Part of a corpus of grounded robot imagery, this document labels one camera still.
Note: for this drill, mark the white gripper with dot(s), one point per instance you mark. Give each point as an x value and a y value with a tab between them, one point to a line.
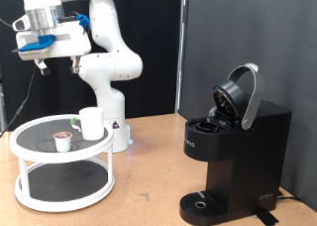
72	42

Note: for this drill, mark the K-cup pod with orange lid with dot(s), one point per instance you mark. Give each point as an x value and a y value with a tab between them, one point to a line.
62	143

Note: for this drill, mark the black Keurig coffee machine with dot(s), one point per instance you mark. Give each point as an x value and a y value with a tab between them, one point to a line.
251	146

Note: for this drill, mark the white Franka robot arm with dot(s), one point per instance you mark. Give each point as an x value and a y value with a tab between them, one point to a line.
112	67

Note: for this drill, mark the white mug with green tape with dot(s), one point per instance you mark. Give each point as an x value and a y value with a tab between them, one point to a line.
92	123

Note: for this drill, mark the white two-tier turntable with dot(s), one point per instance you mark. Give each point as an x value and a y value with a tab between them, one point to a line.
39	155

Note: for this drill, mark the black curtain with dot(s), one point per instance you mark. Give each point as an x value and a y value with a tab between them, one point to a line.
158	37

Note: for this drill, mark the silver vertical pole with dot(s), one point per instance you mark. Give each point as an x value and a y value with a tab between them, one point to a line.
181	54

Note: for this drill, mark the grey partition panel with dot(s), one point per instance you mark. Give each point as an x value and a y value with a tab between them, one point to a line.
247	27

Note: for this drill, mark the black tape strip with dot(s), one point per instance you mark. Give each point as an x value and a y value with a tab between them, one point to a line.
267	217

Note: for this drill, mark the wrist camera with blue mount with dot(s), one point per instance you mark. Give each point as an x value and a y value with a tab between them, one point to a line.
34	45

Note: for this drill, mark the grey metal post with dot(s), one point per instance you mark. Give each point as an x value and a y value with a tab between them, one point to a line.
2	107

